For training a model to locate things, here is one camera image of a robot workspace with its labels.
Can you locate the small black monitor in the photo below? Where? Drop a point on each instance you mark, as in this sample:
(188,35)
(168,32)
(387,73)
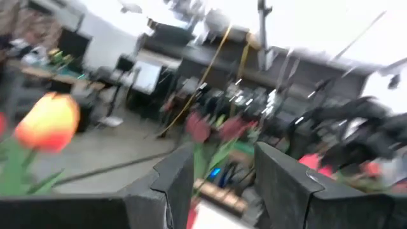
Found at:
(124,63)

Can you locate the orange artificial tulip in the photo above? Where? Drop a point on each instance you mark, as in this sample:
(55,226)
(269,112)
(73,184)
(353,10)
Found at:
(2,124)
(47,124)

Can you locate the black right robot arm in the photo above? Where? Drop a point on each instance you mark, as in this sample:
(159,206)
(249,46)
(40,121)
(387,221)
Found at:
(356,133)

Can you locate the wooden workbench gray legs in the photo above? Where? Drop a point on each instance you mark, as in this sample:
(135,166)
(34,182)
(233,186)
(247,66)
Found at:
(63,78)

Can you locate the whiteboard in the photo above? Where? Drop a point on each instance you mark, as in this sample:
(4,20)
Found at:
(147,76)

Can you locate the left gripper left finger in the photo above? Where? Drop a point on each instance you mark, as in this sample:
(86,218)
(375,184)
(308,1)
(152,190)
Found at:
(79,213)

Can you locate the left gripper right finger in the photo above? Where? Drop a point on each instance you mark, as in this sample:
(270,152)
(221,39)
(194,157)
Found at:
(334,211)

